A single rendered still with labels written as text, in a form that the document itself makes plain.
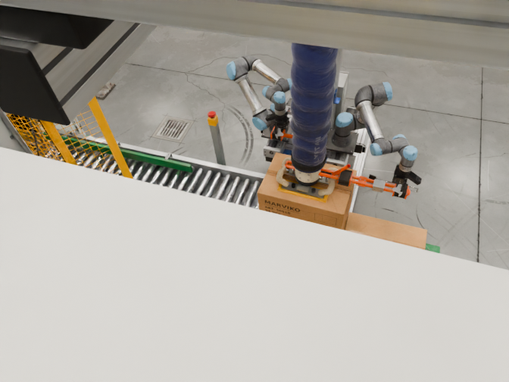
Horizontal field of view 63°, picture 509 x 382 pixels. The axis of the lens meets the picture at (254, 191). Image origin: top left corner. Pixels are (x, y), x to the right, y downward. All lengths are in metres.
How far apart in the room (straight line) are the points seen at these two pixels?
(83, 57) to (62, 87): 0.05
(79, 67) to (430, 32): 0.39
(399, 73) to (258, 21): 5.41
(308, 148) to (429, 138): 2.60
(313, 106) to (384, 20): 1.95
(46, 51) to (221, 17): 0.23
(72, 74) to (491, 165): 4.54
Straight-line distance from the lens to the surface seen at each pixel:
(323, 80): 2.17
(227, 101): 5.25
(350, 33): 0.32
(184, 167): 3.69
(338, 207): 2.74
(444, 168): 4.63
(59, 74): 0.52
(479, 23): 0.31
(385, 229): 3.34
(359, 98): 2.66
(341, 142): 3.12
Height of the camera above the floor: 3.27
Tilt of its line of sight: 51 degrees down
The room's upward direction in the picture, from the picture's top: 6 degrees counter-clockwise
